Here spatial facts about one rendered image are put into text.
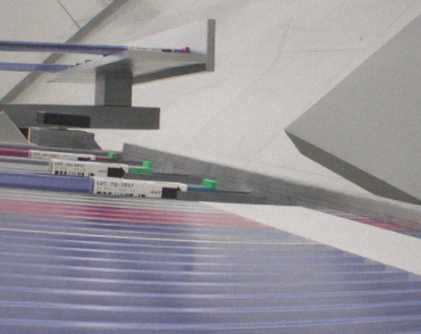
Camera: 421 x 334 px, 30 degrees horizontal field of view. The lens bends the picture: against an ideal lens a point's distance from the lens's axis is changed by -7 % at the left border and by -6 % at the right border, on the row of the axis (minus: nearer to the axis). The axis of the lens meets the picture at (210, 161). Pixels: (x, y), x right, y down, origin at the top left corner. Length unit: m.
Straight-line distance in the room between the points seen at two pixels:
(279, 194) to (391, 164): 0.25
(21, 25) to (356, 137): 7.58
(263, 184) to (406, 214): 0.16
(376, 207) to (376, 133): 0.39
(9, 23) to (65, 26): 0.62
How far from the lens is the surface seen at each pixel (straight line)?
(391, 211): 0.41
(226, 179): 0.58
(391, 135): 0.79
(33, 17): 8.36
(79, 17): 8.46
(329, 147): 0.85
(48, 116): 0.80
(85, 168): 0.61
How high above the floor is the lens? 0.93
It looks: 19 degrees down
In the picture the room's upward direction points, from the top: 38 degrees counter-clockwise
